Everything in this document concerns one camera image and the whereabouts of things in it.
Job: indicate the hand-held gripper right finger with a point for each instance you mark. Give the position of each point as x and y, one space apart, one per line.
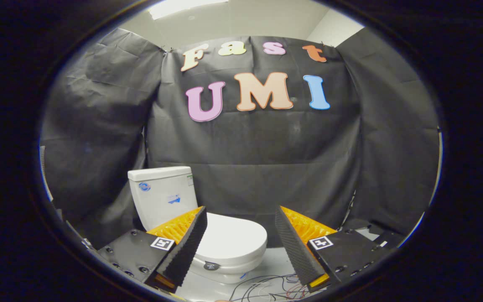
294 247

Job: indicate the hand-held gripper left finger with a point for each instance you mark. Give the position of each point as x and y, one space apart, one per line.
187 247

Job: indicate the white ceramic toilet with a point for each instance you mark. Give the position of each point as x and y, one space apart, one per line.
162 199

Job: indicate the small black device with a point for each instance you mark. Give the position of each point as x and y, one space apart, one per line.
392 241

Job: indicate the black backdrop cloth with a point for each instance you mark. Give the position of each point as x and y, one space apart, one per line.
245 147

